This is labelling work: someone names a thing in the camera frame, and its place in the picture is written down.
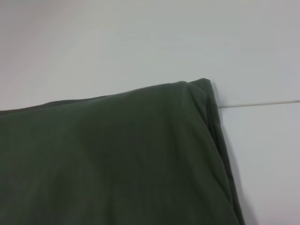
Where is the dark green t-shirt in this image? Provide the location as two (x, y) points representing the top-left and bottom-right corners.
(0, 78), (246, 225)

